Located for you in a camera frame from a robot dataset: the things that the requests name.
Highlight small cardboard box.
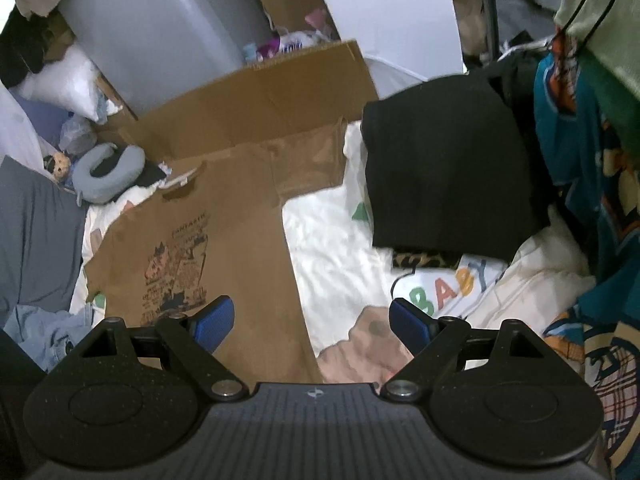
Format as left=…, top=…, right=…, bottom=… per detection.
left=95, top=72, right=140, bottom=122

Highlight teal cartoon print cloth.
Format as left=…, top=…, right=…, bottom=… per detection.
left=532, top=25, right=640, bottom=480

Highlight purple white detergent bag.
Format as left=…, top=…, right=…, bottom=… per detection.
left=257, top=30, right=326, bottom=58

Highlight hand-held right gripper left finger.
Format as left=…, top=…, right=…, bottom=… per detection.
left=75, top=295, right=248, bottom=401

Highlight pale purple cloth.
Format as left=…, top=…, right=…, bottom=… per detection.
left=12, top=97, right=73, bottom=148

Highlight clear plastic bag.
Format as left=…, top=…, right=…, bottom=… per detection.
left=59, top=115, right=98, bottom=156

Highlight bear print blanket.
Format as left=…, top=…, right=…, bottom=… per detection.
left=70, top=120, right=601, bottom=386

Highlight black hanging cloth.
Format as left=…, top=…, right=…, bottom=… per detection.
left=0, top=10, right=61, bottom=92

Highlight white pillow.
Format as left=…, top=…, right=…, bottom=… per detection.
left=10, top=42, right=108, bottom=123

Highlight pink pouch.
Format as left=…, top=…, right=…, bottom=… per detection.
left=305, top=7, right=328, bottom=36

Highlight silver wrapped panel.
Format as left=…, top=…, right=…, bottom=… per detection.
left=55, top=0, right=281, bottom=118

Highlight grey neck pillow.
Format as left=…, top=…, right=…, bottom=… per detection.
left=72, top=142, right=147, bottom=206

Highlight teddy bear toy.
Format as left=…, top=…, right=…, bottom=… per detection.
left=42, top=151, right=71, bottom=181

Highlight brown printed t-shirt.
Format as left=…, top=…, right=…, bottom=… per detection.
left=82, top=117, right=351, bottom=386

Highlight leopard print cloth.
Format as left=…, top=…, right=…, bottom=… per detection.
left=391, top=249, right=463, bottom=271

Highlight light blue jeans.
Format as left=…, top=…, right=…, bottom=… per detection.
left=2, top=304, right=96, bottom=373

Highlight folded black garment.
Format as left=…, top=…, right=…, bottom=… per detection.
left=361, top=75, right=551, bottom=263

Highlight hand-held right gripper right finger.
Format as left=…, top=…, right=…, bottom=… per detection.
left=381, top=298, right=546, bottom=401

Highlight white curtain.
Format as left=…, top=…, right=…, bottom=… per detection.
left=0, top=85, right=56, bottom=176

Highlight flattened cardboard box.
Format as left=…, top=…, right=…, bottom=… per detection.
left=97, top=39, right=381, bottom=161

